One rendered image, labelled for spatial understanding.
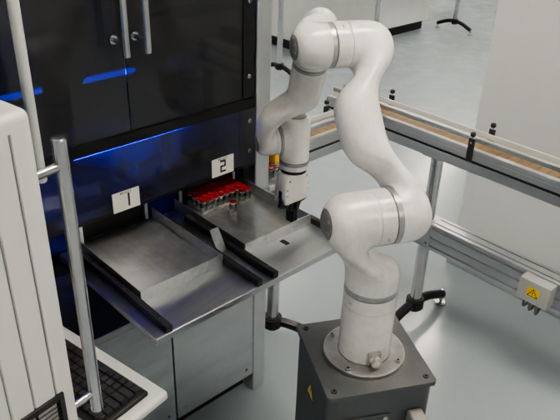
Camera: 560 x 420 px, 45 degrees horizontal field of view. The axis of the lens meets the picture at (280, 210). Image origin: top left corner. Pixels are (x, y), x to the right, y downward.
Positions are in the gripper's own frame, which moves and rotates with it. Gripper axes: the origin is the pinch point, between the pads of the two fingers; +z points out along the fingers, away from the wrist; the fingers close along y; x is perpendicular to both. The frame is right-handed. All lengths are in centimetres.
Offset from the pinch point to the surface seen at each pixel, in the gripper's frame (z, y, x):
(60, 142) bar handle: -55, 80, 28
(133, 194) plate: -10.5, 38.7, -23.5
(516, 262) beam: 37, -86, 33
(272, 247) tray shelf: 4.4, 11.8, 4.8
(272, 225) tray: 4.2, 3.6, -4.2
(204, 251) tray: 3.5, 28.5, -5.3
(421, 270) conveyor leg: 62, -87, -7
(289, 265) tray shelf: 4.4, 14.3, 14.3
